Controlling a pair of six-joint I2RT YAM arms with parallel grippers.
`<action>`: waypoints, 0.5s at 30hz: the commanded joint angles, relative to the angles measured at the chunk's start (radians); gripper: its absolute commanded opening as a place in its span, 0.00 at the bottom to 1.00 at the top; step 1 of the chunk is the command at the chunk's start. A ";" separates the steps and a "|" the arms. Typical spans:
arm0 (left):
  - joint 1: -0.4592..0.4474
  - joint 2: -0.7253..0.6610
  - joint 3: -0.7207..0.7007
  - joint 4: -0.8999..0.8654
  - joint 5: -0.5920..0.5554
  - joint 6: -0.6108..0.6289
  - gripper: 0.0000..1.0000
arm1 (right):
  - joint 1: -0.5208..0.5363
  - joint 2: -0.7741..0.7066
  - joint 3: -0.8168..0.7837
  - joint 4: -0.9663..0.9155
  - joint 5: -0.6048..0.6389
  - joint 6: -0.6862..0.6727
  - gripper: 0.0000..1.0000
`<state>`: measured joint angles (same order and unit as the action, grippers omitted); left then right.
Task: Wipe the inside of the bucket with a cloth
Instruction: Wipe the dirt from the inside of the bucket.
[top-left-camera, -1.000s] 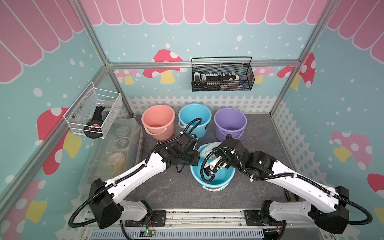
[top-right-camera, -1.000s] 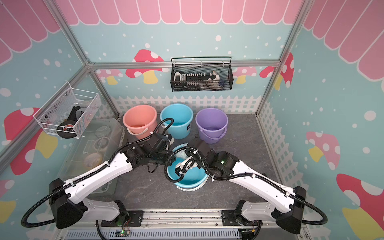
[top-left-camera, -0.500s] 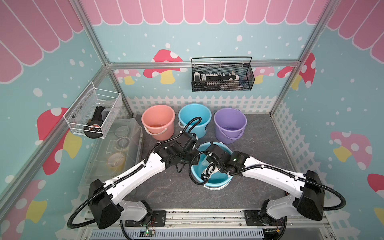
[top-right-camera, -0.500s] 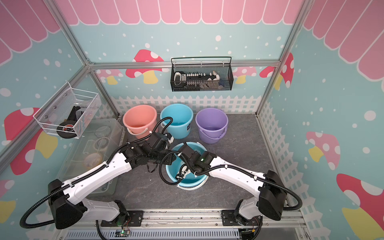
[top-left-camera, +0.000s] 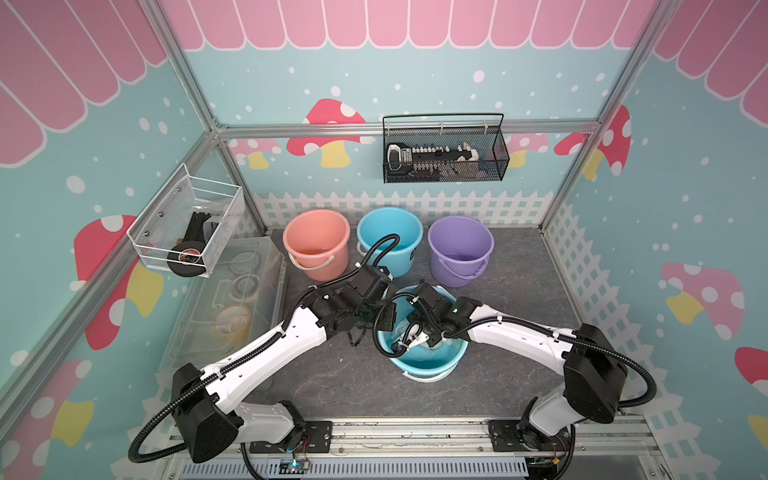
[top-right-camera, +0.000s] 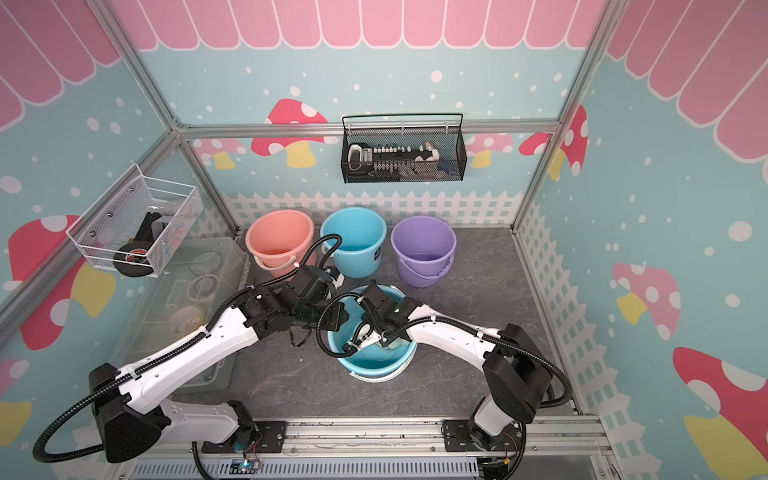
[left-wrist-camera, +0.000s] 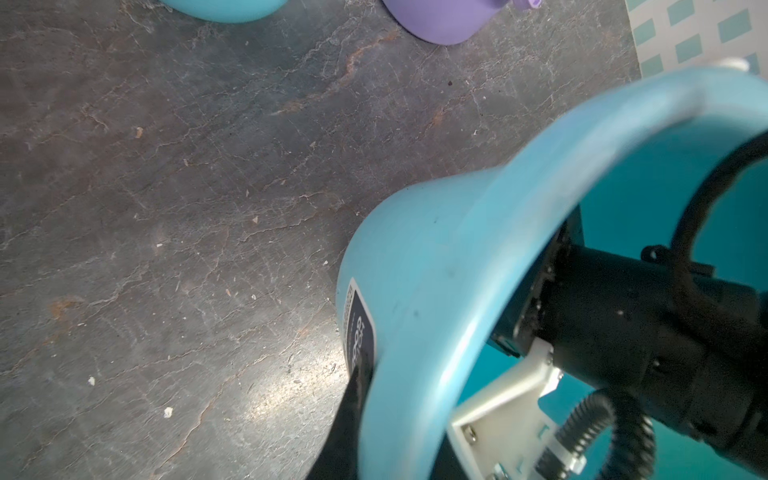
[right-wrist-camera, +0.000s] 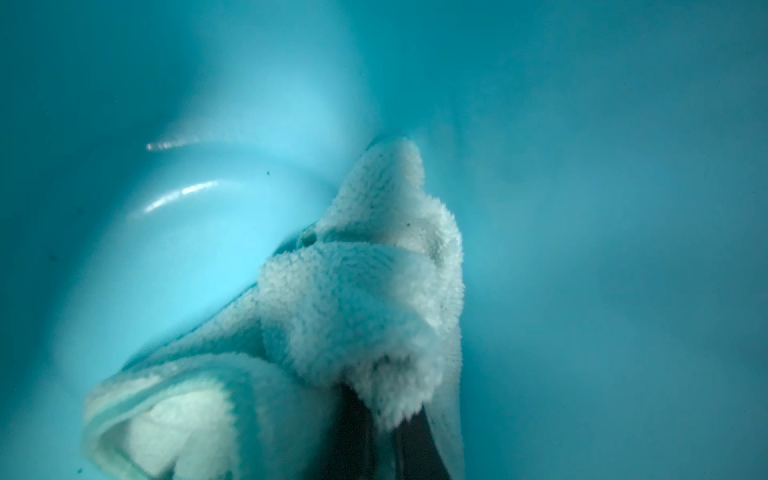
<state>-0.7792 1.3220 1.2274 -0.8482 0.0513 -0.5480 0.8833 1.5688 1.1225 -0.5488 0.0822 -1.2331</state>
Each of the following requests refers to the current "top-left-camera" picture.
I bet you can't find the black wire mesh basket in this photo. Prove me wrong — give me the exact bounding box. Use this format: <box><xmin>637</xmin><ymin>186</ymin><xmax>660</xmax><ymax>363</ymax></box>
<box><xmin>381</xmin><ymin>113</ymin><xmax>510</xmax><ymax>183</ymax></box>

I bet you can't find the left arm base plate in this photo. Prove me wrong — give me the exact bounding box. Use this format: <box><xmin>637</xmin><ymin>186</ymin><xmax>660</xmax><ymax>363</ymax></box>
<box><xmin>249</xmin><ymin>421</ymin><xmax>333</xmax><ymax>454</ymax></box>

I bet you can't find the blue bucket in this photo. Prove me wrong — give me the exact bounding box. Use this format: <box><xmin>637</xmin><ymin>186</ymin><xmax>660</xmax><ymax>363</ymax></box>
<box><xmin>356</xmin><ymin>207</ymin><xmax>424</xmax><ymax>278</ymax></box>
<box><xmin>373</xmin><ymin>284</ymin><xmax>469</xmax><ymax>383</ymax></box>

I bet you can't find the pink plastic bucket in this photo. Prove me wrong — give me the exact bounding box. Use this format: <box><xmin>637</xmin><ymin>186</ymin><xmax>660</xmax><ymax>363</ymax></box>
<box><xmin>282</xmin><ymin>209</ymin><xmax>351</xmax><ymax>283</ymax></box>

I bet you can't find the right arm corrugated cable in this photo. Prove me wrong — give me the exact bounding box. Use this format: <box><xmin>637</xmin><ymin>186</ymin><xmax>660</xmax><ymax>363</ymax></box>
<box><xmin>371</xmin><ymin>290</ymin><xmax>658</xmax><ymax>409</ymax></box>

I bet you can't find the black tape dispenser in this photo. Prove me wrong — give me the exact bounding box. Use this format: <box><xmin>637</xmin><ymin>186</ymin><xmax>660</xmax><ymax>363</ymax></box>
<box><xmin>166</xmin><ymin>212</ymin><xmax>219</xmax><ymax>278</ymax></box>

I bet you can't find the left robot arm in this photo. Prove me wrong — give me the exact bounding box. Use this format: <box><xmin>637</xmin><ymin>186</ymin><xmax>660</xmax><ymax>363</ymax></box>
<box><xmin>171</xmin><ymin>265</ymin><xmax>393</xmax><ymax>463</ymax></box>

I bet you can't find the white wire basket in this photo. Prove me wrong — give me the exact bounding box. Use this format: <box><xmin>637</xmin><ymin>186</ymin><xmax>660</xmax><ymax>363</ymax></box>
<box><xmin>127</xmin><ymin>165</ymin><xmax>245</xmax><ymax>277</ymax></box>

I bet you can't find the purple bucket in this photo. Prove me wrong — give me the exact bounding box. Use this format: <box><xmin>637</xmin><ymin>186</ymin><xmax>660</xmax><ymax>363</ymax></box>
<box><xmin>427</xmin><ymin>216</ymin><xmax>495</xmax><ymax>288</ymax></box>

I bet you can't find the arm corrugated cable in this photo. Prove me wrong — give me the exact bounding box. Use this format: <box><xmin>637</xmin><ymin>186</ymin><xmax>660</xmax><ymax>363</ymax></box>
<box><xmin>371</xmin><ymin>290</ymin><xmax>658</xmax><ymax>409</ymax></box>
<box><xmin>127</xmin><ymin>233</ymin><xmax>402</xmax><ymax>464</ymax></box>

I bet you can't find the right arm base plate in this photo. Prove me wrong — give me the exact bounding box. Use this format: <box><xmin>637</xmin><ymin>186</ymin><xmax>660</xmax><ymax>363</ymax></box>
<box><xmin>487</xmin><ymin>419</ymin><xmax>575</xmax><ymax>454</ymax></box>

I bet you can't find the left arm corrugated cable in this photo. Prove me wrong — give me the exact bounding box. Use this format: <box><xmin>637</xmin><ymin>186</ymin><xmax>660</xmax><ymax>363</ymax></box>
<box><xmin>127</xmin><ymin>233</ymin><xmax>402</xmax><ymax>464</ymax></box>

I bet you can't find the clear plastic storage box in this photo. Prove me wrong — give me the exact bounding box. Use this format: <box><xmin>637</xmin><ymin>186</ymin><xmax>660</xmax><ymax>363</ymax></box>
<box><xmin>157</xmin><ymin>237</ymin><xmax>286</xmax><ymax>388</ymax></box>

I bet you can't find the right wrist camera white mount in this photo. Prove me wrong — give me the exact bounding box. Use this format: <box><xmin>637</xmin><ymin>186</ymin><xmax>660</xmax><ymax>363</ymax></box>
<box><xmin>400</xmin><ymin>323</ymin><xmax>429</xmax><ymax>344</ymax></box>

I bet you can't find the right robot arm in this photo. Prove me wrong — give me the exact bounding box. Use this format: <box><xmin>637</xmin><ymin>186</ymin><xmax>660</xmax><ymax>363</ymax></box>
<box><xmin>410</xmin><ymin>282</ymin><xmax>627</xmax><ymax>450</ymax></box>

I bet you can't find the light green cloth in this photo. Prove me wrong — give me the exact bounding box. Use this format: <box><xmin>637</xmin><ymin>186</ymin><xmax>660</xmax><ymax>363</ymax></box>
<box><xmin>403</xmin><ymin>333</ymin><xmax>430</xmax><ymax>352</ymax></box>

